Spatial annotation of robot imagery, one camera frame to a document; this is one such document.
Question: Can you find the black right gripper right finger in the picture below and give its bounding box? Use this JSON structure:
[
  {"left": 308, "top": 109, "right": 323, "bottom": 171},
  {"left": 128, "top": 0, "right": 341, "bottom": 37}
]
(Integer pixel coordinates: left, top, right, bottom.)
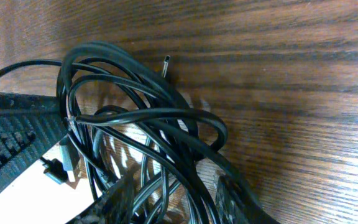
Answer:
[{"left": 216, "top": 175, "right": 279, "bottom": 224}]

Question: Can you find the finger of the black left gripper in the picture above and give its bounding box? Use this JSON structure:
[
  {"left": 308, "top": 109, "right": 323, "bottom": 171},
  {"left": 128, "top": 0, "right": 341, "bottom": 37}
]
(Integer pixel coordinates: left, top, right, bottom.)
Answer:
[{"left": 0, "top": 92, "right": 67, "bottom": 193}]

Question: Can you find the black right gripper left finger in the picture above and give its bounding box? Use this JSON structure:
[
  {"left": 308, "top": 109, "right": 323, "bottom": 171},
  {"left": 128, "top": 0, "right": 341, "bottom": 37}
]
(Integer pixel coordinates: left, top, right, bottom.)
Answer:
[{"left": 67, "top": 167, "right": 136, "bottom": 224}]

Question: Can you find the black USB-C cable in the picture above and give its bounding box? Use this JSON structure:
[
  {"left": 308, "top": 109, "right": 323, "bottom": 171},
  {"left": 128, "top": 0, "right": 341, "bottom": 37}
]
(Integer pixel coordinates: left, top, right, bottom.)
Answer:
[{"left": 0, "top": 55, "right": 217, "bottom": 224}]

